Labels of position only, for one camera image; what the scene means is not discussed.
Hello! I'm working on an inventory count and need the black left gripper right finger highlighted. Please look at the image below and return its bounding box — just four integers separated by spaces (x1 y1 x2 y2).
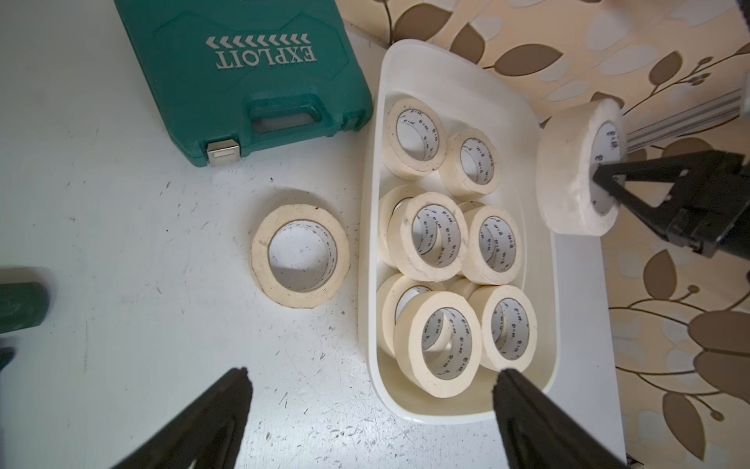
492 369 626 468

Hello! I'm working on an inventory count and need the cream tape roll five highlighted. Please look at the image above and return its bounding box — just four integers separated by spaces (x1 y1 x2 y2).
461 205 525 285

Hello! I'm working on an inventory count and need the cream tape roll four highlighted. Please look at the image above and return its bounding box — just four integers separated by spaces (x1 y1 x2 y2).
387 192 469 283

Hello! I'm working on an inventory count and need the cream tape roll two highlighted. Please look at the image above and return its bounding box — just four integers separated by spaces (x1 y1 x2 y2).
469 285 538 371

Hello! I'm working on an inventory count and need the cream tape roll three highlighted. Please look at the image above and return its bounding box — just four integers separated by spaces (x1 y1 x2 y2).
536 98 627 236

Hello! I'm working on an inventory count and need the green tool case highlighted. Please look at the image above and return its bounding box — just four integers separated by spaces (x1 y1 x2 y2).
116 1 373 167

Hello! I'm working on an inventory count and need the cream tape roll six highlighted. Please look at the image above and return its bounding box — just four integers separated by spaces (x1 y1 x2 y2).
383 98 447 181

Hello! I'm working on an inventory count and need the aluminium frame post right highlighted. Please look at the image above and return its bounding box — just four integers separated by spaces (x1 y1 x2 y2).
627 89 749 154

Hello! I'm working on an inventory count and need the cream tape roll seven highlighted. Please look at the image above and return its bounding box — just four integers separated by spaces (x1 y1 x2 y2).
439 128 501 201

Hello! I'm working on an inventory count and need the green pipe wrench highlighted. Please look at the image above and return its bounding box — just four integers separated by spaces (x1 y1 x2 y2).
0 281 50 333

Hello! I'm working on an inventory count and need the cream tape roll one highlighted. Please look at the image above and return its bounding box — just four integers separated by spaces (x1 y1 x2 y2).
394 291 482 399

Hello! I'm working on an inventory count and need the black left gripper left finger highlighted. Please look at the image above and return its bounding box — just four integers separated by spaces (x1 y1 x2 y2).
116 367 253 468

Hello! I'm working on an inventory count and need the cream tape roll eight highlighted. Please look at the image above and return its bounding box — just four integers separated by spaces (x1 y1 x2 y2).
250 204 352 309

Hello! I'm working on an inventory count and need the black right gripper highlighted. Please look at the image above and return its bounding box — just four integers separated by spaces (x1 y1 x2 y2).
593 150 749 260

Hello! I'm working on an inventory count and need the white plastic storage box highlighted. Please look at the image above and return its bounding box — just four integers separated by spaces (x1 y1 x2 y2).
357 39 559 426

